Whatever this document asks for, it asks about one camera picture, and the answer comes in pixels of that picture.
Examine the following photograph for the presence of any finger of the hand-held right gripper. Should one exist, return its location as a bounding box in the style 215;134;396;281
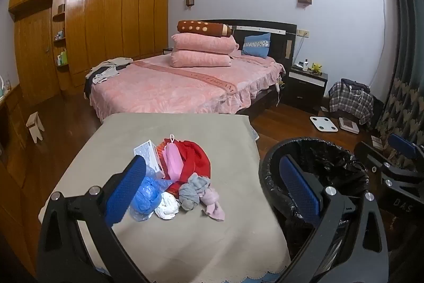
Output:
354;141;424;191
388;133;424;167

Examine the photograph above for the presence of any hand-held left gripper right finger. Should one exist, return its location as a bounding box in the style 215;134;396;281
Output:
278;154;389;283

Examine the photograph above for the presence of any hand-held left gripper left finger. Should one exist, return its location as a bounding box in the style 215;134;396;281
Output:
36;155;149;283

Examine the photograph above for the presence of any black bin with liner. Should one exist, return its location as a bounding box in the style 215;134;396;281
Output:
259;136;372;257

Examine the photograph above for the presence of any white cardboard box blue print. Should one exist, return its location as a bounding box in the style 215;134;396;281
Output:
133;139;165;180

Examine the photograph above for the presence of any red cloth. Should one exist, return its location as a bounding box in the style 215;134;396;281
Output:
174;140;211;185

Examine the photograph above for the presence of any blue plastic bag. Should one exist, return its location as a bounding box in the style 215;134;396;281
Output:
130;167;173;221

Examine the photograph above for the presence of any white framed floor scale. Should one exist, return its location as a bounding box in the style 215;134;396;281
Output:
338;117;360;133

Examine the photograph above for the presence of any white crumpled cloth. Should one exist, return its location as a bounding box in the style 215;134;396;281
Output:
154;192;181;220

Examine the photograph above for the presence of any pink face mask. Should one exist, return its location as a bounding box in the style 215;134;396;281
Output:
161;134;184;181

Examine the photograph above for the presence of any white bathroom scale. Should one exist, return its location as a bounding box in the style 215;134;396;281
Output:
310;116;339;132

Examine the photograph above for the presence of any orange red glove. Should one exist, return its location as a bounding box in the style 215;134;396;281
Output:
156;138;168;159

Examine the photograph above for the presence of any plaid garment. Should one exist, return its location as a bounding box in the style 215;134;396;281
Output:
328;79;375;126

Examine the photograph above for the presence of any grey sock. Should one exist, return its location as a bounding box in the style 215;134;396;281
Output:
179;173;211;211

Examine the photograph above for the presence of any dark nightstand white stripe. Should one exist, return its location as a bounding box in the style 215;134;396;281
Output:
286;66;328;113

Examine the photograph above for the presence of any pink small cloth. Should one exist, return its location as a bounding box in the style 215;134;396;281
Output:
200;188;225;221

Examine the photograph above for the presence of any dark patterned curtain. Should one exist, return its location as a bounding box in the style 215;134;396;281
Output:
374;0;424;167

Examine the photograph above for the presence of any grey tablecloth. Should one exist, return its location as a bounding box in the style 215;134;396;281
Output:
39;113;292;283

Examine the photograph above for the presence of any dark garment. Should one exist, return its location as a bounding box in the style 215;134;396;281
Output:
83;76;95;98

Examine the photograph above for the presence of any bed with pink bedspread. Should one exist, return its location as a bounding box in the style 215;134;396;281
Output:
84;19;299;124

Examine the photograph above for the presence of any small wooden stool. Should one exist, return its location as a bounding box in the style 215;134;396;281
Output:
26;111;45;142

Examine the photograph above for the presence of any white crumpled garment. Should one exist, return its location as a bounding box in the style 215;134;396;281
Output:
87;58;134;85

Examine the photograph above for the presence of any dark wooden headboard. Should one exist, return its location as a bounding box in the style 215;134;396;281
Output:
199;19;298;66

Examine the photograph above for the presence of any blue cushion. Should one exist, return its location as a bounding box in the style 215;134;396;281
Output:
241;33;272;59

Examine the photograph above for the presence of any wooden wardrobe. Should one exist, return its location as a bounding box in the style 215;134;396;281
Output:
8;0;171;108

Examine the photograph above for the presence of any brown dotted bolster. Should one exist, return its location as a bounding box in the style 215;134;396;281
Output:
176;20;231;37

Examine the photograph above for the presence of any white bedside cable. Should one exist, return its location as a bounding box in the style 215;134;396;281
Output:
275;74;287;105

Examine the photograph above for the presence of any white wall cable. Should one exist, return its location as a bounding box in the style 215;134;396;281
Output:
380;0;389;50

